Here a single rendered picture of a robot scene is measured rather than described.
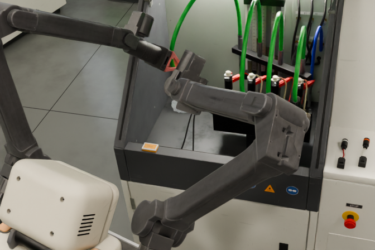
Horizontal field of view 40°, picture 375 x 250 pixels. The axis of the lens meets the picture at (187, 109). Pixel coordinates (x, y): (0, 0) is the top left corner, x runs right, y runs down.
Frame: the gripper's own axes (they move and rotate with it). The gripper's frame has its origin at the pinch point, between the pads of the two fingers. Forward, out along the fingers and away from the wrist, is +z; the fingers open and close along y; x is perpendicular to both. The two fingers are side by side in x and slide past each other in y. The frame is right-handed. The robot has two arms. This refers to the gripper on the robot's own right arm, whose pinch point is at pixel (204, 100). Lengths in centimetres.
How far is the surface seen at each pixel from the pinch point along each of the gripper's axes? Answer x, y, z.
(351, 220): -43, -20, 38
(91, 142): 131, -38, 132
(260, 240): -14, -39, 50
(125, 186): 33, -37, 29
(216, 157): 0.8, -15.3, 23.7
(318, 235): -33, -30, 48
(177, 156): 12.6, -19.4, 19.6
